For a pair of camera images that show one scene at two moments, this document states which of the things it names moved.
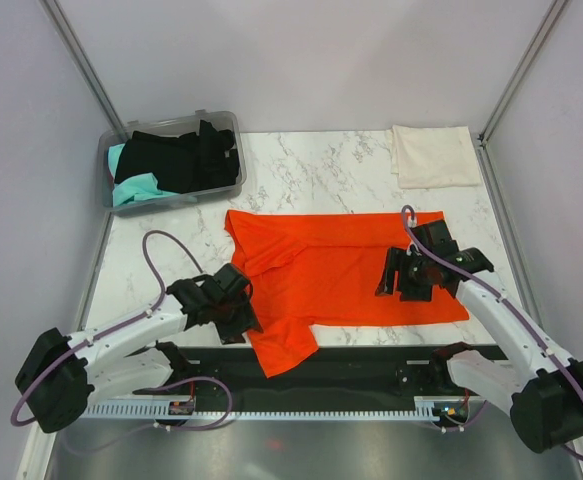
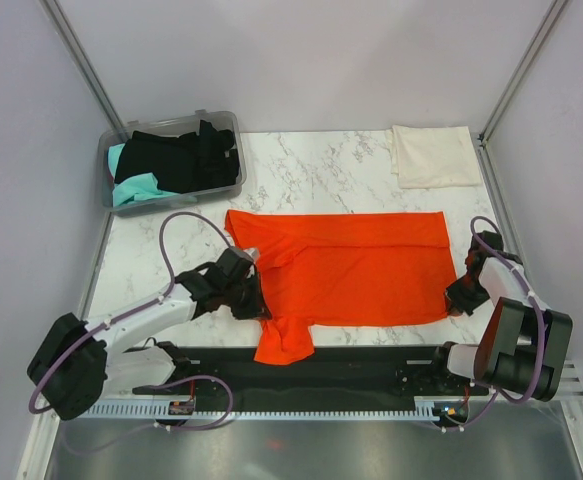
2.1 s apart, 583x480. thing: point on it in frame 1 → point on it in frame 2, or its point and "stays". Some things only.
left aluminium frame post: (77, 52) stays
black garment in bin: (190, 162) stays
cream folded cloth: (433, 157) stays
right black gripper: (397, 259) → (456, 301)
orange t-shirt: (324, 268) stays
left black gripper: (232, 333) → (256, 309)
